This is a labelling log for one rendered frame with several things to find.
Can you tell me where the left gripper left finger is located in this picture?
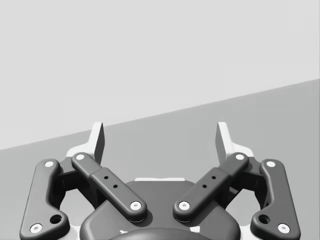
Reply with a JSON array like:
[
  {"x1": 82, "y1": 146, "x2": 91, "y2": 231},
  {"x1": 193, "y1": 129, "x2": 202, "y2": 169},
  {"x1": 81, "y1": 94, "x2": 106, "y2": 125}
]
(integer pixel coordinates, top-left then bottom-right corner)
[{"x1": 19, "y1": 121, "x2": 148, "y2": 240}]

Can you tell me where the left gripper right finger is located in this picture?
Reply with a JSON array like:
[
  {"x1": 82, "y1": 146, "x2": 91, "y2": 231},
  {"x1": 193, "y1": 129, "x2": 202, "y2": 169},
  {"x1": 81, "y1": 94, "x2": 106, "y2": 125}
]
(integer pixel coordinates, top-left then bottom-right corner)
[{"x1": 172, "y1": 121, "x2": 302, "y2": 240}]

